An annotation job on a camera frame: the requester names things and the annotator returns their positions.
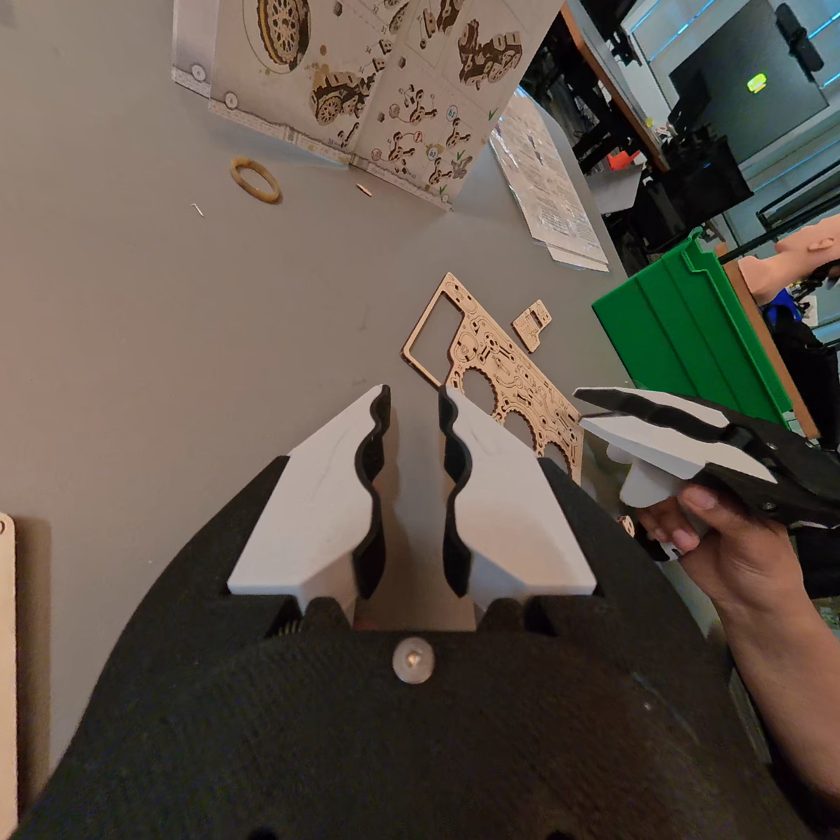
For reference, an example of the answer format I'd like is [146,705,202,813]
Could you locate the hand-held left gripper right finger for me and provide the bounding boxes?
[437,385,598,623]

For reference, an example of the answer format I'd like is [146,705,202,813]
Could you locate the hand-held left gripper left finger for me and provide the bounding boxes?
[227,385,392,623]

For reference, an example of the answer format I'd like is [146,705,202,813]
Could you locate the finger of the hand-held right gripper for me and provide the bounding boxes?
[579,412,780,511]
[573,386,732,433]

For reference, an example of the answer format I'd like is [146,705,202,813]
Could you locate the laser-cut wooden puzzle sheet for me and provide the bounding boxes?
[400,272,585,487]

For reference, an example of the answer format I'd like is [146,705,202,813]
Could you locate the person's right forearm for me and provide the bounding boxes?
[710,571,840,818]

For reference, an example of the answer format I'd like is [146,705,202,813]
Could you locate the grey desk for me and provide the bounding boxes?
[0,0,775,821]

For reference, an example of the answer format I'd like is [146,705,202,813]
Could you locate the person's right hand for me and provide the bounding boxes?
[635,487,811,611]

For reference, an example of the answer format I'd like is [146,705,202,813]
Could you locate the green plastic bin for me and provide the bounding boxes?
[591,226,795,427]

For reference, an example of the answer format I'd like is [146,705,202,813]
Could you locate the brown wooden board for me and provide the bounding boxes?
[714,241,821,442]

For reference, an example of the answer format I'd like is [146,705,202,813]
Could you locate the small cut wooden plate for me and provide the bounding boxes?
[512,299,552,353]

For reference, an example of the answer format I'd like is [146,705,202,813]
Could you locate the beige mannequin head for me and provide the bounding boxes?
[738,215,840,309]

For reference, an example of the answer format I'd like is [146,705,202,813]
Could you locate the black equipment case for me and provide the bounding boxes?
[630,131,756,250]

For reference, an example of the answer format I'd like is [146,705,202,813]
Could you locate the plastic sleeve with paper sheet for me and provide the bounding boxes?
[489,88,610,271]

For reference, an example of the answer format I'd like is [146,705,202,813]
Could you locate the dark grey monitor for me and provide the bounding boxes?
[668,0,829,132]

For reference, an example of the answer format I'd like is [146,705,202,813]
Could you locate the tan rubber band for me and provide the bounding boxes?
[230,156,283,204]

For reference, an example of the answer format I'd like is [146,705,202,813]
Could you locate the wooden edged table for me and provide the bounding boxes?
[561,0,670,173]

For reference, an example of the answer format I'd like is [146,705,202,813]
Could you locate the open instruction booklet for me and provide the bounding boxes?
[172,0,564,212]

